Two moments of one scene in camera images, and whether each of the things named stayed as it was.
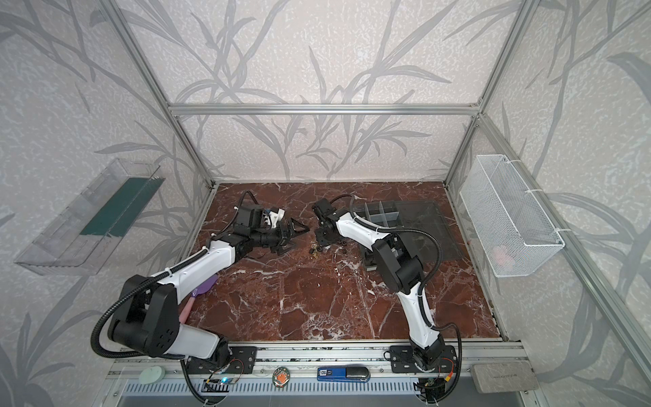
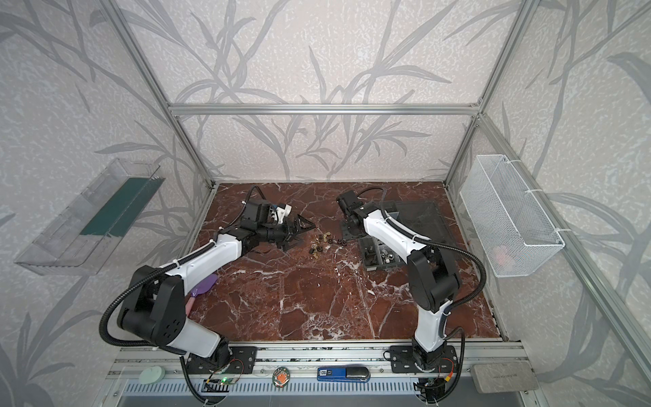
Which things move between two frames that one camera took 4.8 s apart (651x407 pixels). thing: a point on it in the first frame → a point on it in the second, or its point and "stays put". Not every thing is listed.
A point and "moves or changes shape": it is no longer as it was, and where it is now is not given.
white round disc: [152, 375] stays put
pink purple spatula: [194, 293] stays put
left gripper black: [283, 238] stays put
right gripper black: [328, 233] → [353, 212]
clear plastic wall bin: [74, 237] stays put
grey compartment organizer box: [392, 214] moves or changes shape
